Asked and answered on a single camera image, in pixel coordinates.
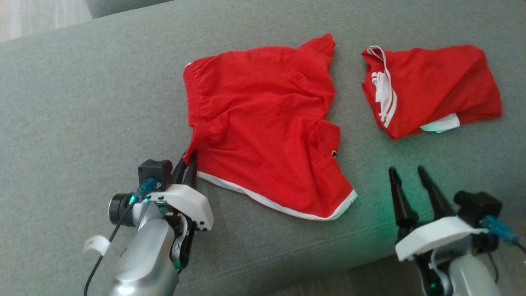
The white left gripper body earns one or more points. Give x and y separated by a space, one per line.
193 205

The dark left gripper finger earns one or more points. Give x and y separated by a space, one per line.
192 172
181 170

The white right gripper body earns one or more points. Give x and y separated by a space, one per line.
439 236

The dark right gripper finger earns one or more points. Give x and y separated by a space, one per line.
436 197
402 201

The red shorts with white trim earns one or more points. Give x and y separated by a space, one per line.
263 123

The red jersey with striped trim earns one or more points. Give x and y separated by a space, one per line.
439 86

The grey sofa seat cushion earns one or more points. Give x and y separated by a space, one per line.
82 123

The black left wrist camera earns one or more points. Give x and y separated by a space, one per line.
155 172

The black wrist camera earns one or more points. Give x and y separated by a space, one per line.
155 172
478 203

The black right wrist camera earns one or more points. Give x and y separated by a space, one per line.
478 203

